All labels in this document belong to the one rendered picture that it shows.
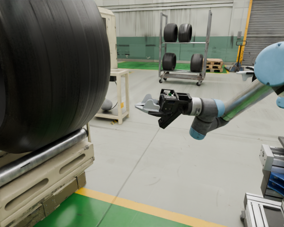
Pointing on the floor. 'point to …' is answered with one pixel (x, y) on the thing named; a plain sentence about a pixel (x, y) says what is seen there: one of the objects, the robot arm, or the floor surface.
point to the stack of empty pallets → (214, 65)
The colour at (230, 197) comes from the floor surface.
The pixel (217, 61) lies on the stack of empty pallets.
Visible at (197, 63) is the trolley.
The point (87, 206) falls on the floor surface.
